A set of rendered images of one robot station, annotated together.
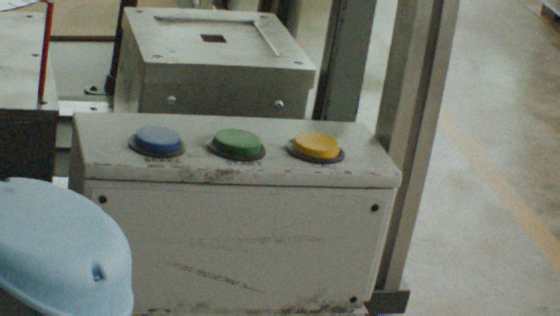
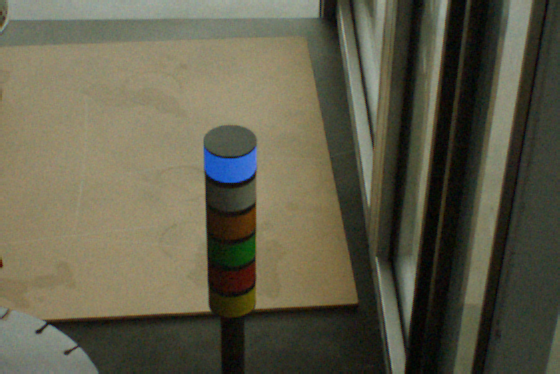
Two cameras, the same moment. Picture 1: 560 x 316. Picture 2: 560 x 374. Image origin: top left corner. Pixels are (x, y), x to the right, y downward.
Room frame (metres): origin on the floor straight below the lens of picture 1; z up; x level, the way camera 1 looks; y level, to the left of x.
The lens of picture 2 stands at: (0.63, -0.05, 1.78)
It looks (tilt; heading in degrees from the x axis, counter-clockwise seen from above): 39 degrees down; 16
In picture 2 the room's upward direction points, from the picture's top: 1 degrees clockwise
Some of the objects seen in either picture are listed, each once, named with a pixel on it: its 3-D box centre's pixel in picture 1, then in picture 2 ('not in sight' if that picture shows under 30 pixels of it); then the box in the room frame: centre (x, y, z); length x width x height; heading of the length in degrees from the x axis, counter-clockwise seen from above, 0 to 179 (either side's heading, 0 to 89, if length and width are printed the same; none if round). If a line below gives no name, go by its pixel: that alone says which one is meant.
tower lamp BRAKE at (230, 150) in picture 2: not in sight; (230, 154); (1.42, 0.21, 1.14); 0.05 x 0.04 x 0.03; 18
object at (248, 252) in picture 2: not in sight; (231, 239); (1.42, 0.21, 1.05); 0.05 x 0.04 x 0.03; 18
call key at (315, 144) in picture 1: (315, 151); not in sight; (0.99, -0.03, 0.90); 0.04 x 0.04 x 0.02
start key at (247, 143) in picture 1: (236, 148); not in sight; (0.97, 0.03, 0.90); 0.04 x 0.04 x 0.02
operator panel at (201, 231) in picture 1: (221, 218); not in sight; (0.99, 0.04, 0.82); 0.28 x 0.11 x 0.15; 108
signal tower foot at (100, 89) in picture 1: (117, 84); not in sight; (1.42, 0.21, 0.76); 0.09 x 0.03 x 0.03; 108
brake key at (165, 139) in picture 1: (156, 145); not in sight; (0.95, 0.10, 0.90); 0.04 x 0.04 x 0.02
